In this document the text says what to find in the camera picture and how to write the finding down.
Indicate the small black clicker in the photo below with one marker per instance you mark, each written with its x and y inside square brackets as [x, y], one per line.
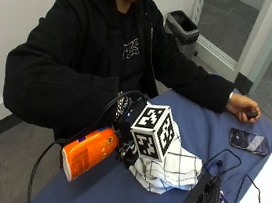
[251, 114]

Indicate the black smartphone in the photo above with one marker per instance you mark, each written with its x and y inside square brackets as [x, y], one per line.
[249, 142]

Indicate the white cube with black markers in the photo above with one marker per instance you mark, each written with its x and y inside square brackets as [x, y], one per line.
[154, 130]

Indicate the blue tablecloth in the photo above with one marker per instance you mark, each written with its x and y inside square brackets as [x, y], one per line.
[104, 191]

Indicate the white checked cloth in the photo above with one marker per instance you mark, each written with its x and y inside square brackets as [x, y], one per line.
[177, 171]

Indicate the black trash bin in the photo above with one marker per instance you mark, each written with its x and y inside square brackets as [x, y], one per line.
[182, 32]

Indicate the person in black hoodie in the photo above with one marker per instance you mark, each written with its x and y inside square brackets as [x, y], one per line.
[82, 50]

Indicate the white door frame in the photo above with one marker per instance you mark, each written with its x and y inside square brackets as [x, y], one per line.
[250, 46]

